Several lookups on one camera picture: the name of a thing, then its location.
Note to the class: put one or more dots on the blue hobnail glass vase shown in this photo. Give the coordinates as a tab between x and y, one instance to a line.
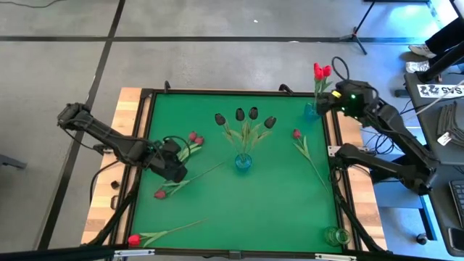
311	110

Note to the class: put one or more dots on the white tag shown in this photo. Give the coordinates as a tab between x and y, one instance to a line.
444	138

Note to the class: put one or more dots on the black metal table frame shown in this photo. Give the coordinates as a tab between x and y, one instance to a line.
235	93

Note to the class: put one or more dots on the green stem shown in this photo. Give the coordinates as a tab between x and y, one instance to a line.
134	240

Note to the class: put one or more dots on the yellow tag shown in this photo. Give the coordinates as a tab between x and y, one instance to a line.
336	94

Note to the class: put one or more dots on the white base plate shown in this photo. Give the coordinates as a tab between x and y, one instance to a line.
332	151

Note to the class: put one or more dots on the white printed sign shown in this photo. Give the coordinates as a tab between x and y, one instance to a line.
440	90

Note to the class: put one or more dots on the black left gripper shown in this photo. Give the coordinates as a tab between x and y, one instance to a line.
168	163

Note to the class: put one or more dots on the black flat device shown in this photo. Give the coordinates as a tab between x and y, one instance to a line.
456	238

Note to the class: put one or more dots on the black caster wheel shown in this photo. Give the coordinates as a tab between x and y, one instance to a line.
421	238

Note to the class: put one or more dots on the blue desk leg bar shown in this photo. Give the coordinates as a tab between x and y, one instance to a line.
424	217

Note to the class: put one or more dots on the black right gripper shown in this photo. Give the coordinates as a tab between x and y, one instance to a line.
353	99

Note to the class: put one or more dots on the black beam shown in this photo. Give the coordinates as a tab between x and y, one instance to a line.
54	253

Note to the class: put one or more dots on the person's shoe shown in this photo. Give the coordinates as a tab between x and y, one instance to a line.
422	50
417	66

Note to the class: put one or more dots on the black pole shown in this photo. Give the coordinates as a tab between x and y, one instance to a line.
440	64

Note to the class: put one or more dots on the black loop clamp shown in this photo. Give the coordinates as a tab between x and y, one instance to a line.
114	202

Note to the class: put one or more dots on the grey furniture foot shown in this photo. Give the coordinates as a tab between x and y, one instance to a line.
11	162

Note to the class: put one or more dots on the black keyboard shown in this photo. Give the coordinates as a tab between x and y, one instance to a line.
458	199

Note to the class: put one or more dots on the clear green glass vase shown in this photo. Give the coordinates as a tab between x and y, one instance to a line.
338	237

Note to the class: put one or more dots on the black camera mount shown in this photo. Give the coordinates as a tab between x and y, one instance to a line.
235	254

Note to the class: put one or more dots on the black desk with keyboard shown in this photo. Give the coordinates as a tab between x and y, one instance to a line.
440	210

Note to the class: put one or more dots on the person's leg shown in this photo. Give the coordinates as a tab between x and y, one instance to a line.
447	38

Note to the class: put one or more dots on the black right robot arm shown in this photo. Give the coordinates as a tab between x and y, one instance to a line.
380	165

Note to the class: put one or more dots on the green table mat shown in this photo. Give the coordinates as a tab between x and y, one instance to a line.
235	210

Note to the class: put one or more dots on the small black block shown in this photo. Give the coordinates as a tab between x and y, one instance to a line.
115	184

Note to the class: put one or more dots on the silver bracket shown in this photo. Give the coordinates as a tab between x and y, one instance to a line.
134	252
335	257

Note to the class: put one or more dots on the black hook clamp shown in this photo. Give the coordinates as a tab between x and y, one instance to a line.
285	88
167	86

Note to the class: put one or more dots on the blue medallion glass vase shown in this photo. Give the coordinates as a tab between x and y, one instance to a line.
243	163

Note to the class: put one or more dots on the black tripod stand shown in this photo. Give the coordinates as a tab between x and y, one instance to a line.
353	36

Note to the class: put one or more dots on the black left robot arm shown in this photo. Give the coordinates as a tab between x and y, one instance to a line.
108	139

